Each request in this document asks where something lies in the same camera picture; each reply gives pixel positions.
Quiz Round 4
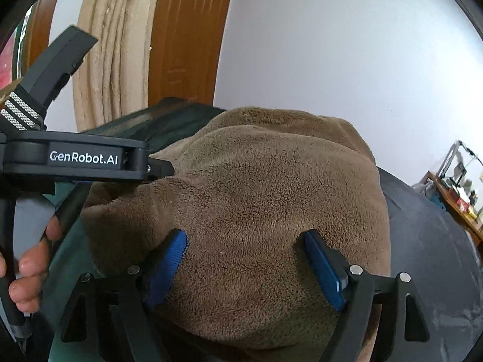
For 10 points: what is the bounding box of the plastic bag by desk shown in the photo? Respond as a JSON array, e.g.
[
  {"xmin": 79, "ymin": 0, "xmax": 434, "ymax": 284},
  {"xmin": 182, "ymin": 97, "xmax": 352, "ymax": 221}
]
[{"xmin": 412, "ymin": 180, "xmax": 445, "ymax": 208}]

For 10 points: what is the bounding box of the dark green bed cover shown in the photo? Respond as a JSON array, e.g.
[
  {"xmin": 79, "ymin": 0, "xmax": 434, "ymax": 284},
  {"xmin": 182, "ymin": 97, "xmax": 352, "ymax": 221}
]
[{"xmin": 35, "ymin": 98, "xmax": 482, "ymax": 361}]

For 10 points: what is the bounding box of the wooden desk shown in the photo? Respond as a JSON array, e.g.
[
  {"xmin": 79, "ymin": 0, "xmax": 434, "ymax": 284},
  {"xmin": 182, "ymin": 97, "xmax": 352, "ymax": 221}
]
[{"xmin": 421, "ymin": 171, "xmax": 482, "ymax": 249}]

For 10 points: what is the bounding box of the beige curtain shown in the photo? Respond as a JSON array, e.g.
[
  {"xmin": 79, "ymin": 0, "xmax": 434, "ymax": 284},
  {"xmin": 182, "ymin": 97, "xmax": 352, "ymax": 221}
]
[{"xmin": 73, "ymin": 0, "xmax": 157, "ymax": 131}]

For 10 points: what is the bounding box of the brown fleece garment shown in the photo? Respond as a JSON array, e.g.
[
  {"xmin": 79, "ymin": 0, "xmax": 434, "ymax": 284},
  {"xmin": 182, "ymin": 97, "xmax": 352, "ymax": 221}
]
[{"xmin": 82, "ymin": 107, "xmax": 391, "ymax": 360}]

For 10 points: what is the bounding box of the person's left hand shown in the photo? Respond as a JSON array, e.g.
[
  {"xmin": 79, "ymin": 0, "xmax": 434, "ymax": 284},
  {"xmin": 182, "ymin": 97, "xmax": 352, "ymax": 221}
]
[{"xmin": 8, "ymin": 216, "xmax": 63, "ymax": 314}]

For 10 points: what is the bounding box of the brown wooden door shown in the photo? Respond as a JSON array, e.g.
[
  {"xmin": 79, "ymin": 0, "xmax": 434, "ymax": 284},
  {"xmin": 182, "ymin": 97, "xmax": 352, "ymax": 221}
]
[{"xmin": 147, "ymin": 0, "xmax": 230, "ymax": 106}]

